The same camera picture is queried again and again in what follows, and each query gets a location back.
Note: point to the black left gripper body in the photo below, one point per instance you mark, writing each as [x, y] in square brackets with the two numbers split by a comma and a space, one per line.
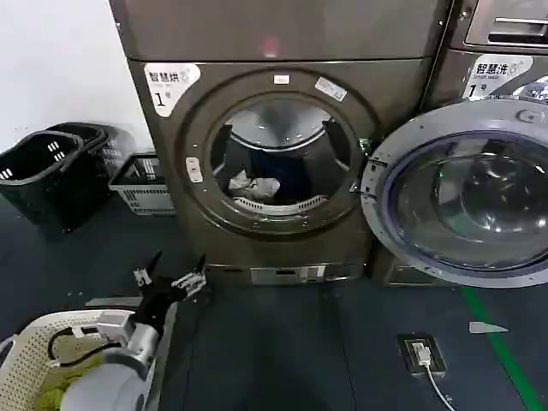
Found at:
[157, 299]

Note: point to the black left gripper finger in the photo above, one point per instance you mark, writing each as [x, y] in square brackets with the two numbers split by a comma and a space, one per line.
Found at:
[146, 274]
[193, 280]

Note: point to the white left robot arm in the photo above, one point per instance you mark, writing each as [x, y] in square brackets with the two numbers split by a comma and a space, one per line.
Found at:
[124, 368]

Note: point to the grey dryer with open drum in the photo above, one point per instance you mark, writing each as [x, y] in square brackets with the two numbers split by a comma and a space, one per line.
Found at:
[192, 240]

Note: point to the grey slatted plastic basket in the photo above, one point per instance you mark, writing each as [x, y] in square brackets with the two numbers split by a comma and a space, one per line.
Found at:
[143, 192]

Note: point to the white crumpled cloth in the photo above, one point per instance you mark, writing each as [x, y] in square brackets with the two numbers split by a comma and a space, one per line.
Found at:
[252, 185]

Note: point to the black plastic laundry basket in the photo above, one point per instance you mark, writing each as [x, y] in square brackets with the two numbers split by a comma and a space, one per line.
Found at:
[47, 184]
[92, 132]

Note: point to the white perforated laundry basket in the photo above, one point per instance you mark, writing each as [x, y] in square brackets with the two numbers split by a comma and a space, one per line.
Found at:
[30, 342]

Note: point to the yellow-green cloth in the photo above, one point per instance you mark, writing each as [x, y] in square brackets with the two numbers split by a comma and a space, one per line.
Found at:
[53, 385]

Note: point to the dark blue garment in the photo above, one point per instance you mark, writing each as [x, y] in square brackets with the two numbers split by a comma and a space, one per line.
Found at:
[291, 171]

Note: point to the white power plug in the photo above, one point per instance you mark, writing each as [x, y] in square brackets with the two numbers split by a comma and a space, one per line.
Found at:
[421, 351]

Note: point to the black floor socket box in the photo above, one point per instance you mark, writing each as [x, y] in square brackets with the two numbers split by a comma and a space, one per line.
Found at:
[436, 364]

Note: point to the grey stacked upper machine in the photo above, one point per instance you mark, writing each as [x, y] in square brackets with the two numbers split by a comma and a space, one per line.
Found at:
[299, 25]

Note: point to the round glass dryer door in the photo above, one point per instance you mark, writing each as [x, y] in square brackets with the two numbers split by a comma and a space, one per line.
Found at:
[471, 205]

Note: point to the grey floor tape piece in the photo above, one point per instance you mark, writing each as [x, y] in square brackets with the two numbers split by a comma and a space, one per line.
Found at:
[484, 328]

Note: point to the green floor tape line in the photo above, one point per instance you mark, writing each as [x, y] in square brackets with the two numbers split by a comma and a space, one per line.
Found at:
[498, 342]

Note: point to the grey washing machine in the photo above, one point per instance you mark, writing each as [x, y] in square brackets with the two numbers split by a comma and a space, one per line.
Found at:
[436, 77]

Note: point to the grey upper machine with drawer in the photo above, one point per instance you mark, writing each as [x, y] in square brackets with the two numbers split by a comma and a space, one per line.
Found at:
[492, 21]

